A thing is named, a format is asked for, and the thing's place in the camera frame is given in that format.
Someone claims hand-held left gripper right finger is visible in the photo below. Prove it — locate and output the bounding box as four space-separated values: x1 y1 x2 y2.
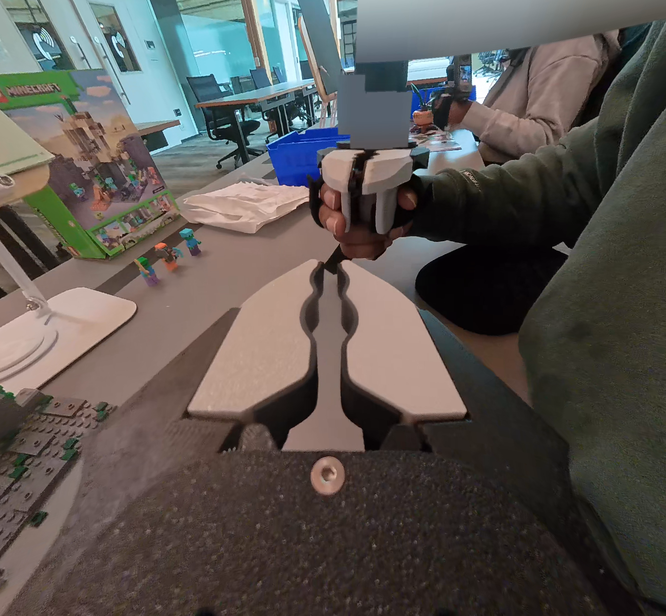
338 261 468 448

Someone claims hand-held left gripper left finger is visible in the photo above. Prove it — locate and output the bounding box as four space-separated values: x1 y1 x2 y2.
186 258 319 448

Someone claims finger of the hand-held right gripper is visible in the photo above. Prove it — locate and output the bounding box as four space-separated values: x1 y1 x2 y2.
320 152 365 233
361 151 415 235

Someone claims grey desk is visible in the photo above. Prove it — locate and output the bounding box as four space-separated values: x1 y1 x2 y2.
0 127 534 601

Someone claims person's right hand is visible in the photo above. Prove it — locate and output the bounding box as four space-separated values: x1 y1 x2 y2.
317 181 419 261

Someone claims orange plant pot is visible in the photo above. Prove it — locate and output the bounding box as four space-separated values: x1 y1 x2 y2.
410 83 439 132

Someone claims blue plastic bin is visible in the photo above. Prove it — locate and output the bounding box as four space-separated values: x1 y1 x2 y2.
266 127 351 188

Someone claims white paper bag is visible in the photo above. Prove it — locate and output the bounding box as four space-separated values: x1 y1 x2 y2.
179 182 311 234

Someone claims wooden office table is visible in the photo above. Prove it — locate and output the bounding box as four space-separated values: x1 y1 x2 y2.
195 79 319 108

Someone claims black mesh wrist rest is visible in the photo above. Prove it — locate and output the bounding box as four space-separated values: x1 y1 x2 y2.
415 242 569 336

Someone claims black mesh office chair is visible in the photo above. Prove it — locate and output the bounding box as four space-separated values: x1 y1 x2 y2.
186 74 262 170

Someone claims orange toy figure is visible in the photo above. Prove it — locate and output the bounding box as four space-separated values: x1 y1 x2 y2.
154 243 185 272

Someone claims white flat pad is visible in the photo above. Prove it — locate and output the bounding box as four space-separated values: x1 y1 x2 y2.
0 287 138 394

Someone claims person's green hoodie torso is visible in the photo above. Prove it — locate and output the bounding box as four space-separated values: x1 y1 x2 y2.
518 20 666 606

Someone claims grey toy baseplate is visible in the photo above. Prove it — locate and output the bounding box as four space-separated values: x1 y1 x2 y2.
0 392 118 561

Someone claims toy set cardboard box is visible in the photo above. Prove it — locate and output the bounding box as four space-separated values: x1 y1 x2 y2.
0 69 181 261

